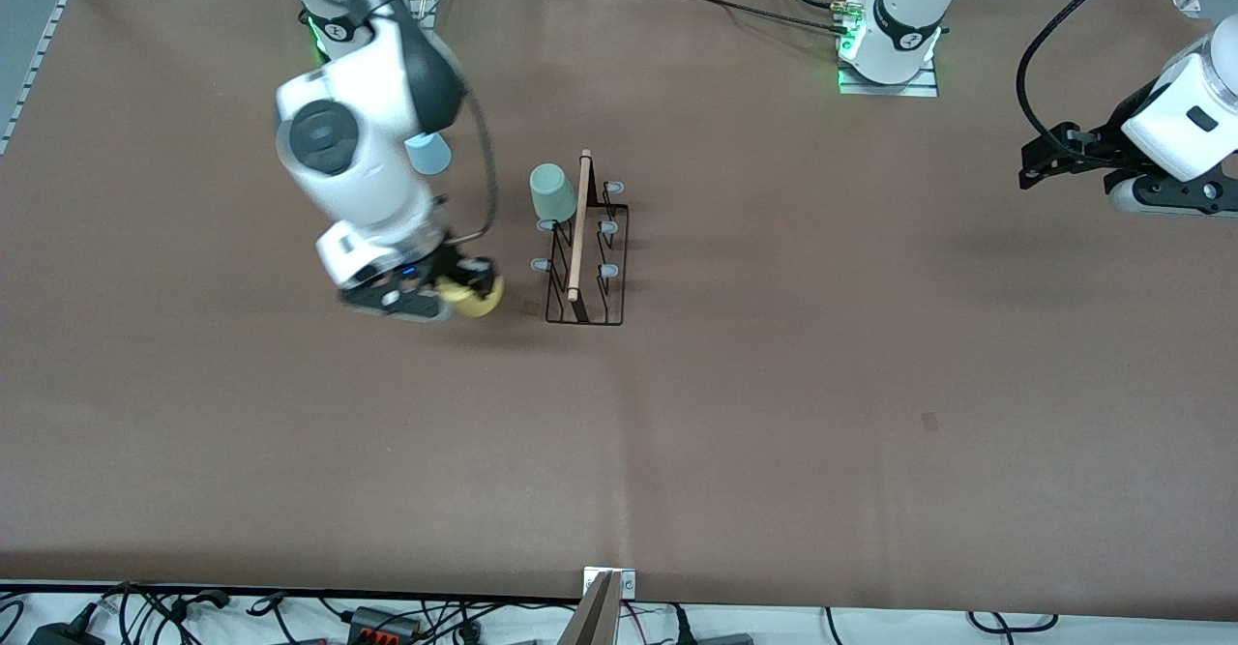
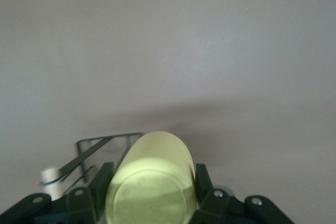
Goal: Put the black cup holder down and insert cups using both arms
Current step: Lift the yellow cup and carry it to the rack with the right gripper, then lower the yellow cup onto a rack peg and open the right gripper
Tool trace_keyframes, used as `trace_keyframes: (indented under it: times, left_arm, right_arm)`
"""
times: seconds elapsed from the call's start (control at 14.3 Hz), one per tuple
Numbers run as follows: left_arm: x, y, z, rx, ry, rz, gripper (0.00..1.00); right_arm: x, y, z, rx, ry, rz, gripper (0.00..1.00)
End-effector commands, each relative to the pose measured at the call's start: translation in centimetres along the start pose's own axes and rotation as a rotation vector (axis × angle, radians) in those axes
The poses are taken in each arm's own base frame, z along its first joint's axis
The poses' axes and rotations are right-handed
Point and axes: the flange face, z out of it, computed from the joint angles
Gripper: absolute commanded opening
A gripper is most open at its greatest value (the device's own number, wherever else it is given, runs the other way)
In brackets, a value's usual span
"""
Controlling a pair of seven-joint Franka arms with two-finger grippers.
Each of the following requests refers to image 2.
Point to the yellow plastic cup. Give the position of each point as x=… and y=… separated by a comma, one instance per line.
x=155, y=171

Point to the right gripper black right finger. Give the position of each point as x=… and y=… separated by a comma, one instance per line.
x=210, y=203

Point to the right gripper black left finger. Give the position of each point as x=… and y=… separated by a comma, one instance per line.
x=99, y=190

